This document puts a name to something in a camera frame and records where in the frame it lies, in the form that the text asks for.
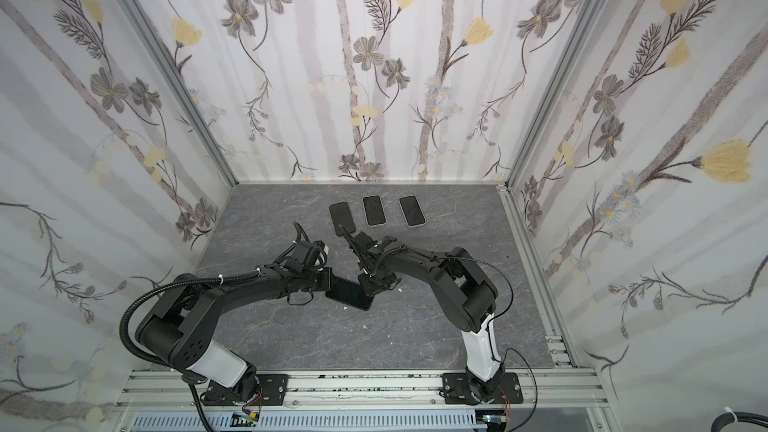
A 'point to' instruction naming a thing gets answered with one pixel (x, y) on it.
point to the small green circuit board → (237, 420)
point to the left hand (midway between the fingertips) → (333, 272)
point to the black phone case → (341, 215)
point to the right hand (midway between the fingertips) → (368, 283)
